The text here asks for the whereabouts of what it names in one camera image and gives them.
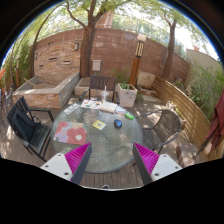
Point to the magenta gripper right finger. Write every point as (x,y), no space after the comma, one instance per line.
(153,166)

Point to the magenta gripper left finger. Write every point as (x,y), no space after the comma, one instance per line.
(70,166)

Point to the floral pink mouse pad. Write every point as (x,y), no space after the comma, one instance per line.
(71,133)

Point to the black computer mouse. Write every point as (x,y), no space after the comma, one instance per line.
(117,123)

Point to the white computer keyboard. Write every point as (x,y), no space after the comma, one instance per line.
(71,108)

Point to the wicker chair on right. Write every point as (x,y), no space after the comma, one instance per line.
(163,132)

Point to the black chair on left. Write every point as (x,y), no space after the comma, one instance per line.
(34,135)

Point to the yellow square coaster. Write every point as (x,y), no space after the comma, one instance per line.
(99,125)

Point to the round glass patio table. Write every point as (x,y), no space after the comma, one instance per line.
(111,147)

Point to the green highlighter marker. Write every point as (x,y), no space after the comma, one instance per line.
(129,116)

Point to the colourful magazine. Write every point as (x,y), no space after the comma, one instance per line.
(91,104)

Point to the open white book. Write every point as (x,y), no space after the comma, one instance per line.
(108,107)

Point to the folded red umbrella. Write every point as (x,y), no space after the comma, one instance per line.
(216,130)

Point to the white square planter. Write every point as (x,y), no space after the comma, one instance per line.
(127,94)

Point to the clear plastic cup with straw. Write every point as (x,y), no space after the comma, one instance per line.
(104,94)

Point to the stone raised planter bed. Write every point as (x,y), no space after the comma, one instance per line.
(39,93)

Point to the dark chair at back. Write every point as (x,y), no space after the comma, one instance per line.
(100,83)

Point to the tree trunk right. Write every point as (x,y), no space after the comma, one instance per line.
(170,49)

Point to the tree trunk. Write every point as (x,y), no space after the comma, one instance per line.
(89,31)
(170,49)

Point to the tree trunk centre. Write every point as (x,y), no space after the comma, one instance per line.
(89,31)

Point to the grey wall box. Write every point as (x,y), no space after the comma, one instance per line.
(96,65)

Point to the wooden lamp post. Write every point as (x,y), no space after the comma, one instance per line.
(136,63)

